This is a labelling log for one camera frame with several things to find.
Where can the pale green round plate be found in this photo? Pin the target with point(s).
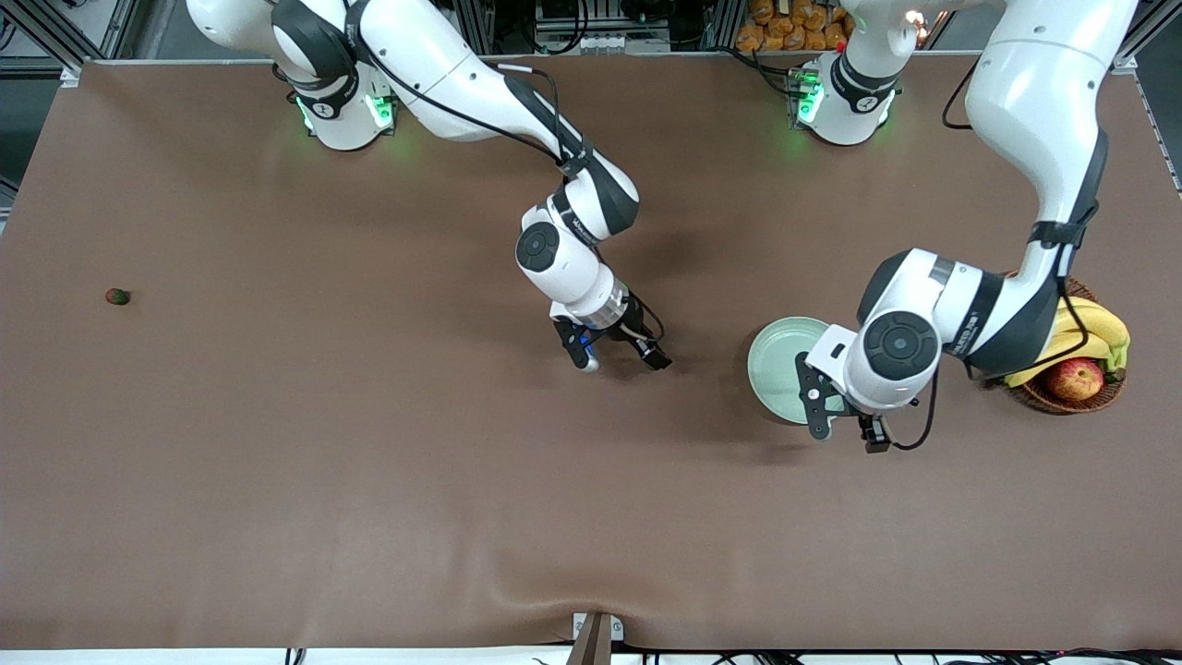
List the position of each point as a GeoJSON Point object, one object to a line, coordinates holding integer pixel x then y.
{"type": "Point", "coordinates": [776, 369]}

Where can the brown table mat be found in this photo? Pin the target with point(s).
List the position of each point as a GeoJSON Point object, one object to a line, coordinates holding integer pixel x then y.
{"type": "Point", "coordinates": [277, 536]}

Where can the grey equipment rack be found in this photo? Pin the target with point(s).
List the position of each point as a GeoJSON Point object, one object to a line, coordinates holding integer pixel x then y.
{"type": "Point", "coordinates": [600, 42]}

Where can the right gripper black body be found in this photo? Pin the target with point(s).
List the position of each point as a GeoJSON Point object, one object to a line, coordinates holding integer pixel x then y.
{"type": "Point", "coordinates": [631, 331]}

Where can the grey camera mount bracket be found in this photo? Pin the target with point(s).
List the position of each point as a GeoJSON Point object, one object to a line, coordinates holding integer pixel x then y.
{"type": "Point", "coordinates": [594, 637]}

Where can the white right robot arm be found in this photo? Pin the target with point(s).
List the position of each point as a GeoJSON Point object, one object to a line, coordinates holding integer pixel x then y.
{"type": "Point", "coordinates": [443, 74]}

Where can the brown wicker basket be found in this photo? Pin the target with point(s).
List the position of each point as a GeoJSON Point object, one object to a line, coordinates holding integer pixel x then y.
{"type": "Point", "coordinates": [1043, 400]}

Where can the orange packaged bread pile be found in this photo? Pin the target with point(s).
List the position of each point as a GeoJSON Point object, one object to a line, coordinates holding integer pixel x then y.
{"type": "Point", "coordinates": [785, 28]}

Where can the red apple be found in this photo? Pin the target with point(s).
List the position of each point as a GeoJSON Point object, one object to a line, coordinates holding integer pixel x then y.
{"type": "Point", "coordinates": [1074, 379]}

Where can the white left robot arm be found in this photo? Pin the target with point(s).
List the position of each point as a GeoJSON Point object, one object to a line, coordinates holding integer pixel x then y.
{"type": "Point", "coordinates": [1034, 92]}

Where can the yellow banana bunch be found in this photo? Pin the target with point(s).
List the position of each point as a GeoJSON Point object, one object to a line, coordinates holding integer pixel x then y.
{"type": "Point", "coordinates": [1108, 328]}

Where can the red strawberry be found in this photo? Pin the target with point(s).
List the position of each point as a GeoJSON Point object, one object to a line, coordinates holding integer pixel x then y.
{"type": "Point", "coordinates": [117, 296]}

